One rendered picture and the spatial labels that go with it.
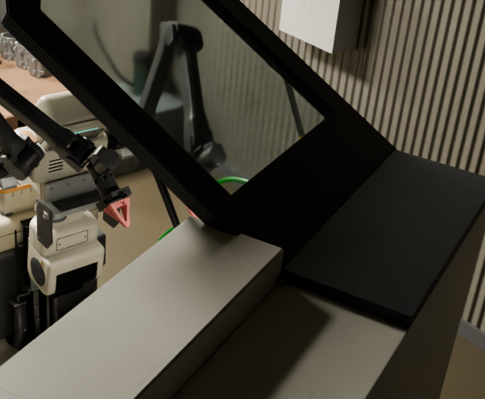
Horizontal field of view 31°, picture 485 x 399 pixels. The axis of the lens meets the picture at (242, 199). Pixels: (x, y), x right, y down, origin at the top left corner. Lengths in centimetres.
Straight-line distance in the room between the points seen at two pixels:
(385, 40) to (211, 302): 274
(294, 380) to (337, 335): 16
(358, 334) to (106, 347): 50
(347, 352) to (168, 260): 38
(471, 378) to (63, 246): 196
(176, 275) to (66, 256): 143
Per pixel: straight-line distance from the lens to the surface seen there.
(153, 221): 478
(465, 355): 417
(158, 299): 156
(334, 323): 169
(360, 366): 160
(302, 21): 429
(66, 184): 288
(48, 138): 243
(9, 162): 266
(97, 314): 152
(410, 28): 404
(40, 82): 619
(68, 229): 301
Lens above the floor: 247
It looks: 29 degrees down
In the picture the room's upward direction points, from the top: 6 degrees clockwise
